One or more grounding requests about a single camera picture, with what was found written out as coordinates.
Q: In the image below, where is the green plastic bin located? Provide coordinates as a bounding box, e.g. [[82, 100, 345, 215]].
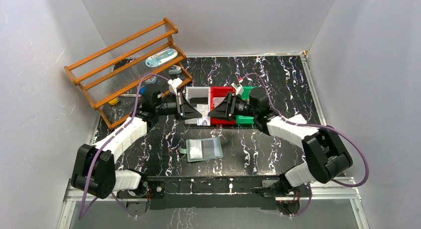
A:
[[234, 86, 259, 125]]

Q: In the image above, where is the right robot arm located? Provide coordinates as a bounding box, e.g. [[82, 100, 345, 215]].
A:
[[209, 87, 353, 193]]

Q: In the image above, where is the black card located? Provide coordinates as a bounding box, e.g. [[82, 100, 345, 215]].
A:
[[189, 97, 209, 106]]

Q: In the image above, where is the red plastic bin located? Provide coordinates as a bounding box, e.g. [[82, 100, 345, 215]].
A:
[[210, 86, 236, 125]]

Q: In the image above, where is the blue tape roll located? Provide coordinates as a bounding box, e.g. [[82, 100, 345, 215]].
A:
[[144, 76, 158, 85]]

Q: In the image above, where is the white plastic bin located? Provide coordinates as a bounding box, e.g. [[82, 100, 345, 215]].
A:
[[185, 86, 211, 125]]

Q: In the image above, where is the white VIP card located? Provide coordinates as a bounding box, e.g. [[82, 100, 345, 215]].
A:
[[197, 104, 211, 126]]

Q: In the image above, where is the yellow small block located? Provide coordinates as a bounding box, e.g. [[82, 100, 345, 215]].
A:
[[108, 97, 120, 106]]

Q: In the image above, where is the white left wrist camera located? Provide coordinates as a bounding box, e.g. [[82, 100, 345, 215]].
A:
[[167, 78, 183, 95]]

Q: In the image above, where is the white small box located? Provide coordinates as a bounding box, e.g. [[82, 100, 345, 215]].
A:
[[288, 114, 307, 124]]

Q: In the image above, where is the light blue white stapler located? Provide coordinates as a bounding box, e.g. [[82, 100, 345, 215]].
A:
[[168, 65, 182, 75]]

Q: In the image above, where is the orange wooden shelf rack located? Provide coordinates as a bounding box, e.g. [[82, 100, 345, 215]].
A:
[[64, 18, 193, 130]]

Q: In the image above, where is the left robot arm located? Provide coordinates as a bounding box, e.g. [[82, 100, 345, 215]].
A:
[[70, 84, 201, 199]]

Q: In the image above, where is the white marker pen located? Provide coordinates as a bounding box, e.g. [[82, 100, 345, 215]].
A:
[[119, 93, 141, 97]]

